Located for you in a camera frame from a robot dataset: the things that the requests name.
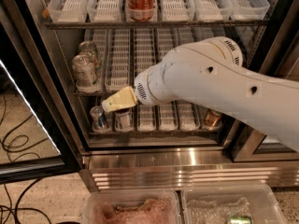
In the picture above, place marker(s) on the taped gripper body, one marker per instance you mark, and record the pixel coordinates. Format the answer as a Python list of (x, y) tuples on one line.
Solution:
[(145, 90)]

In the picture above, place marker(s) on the silver 7up can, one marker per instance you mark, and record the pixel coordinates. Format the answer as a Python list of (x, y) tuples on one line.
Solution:
[(84, 71)]

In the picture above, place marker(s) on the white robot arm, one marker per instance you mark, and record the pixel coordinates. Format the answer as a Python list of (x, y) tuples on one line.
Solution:
[(209, 73)]

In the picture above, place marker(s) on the blue silver can bottom shelf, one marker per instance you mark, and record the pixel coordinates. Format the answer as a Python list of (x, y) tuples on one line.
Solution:
[(99, 119)]

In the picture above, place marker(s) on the rear silver soda can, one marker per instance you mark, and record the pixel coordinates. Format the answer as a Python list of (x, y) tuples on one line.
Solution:
[(89, 48)]

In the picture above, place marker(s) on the stainless steel fridge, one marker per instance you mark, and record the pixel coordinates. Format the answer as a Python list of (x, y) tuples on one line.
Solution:
[(168, 147)]

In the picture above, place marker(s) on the copper can bottom shelf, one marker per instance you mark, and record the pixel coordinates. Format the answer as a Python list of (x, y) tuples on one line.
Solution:
[(212, 119)]

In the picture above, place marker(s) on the open glass fridge door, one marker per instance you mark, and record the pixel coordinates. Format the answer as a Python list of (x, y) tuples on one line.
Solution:
[(35, 142)]

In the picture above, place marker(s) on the red coca-cola can top shelf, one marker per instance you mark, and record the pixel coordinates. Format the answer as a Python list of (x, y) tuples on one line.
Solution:
[(140, 10)]

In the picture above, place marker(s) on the green can in bin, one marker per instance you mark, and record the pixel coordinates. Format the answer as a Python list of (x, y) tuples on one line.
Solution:
[(239, 220)]

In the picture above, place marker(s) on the brown bottle white cap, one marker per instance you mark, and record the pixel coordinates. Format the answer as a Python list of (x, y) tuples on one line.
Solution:
[(124, 120)]

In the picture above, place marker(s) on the left clear plastic bin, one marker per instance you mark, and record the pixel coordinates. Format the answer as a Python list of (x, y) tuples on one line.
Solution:
[(136, 206)]

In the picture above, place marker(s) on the clear plastic bin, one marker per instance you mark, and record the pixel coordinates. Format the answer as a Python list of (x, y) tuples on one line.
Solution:
[(136, 206), (214, 203)]

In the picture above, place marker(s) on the right clear plastic bin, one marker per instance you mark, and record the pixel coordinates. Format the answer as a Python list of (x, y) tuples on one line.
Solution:
[(214, 203)]

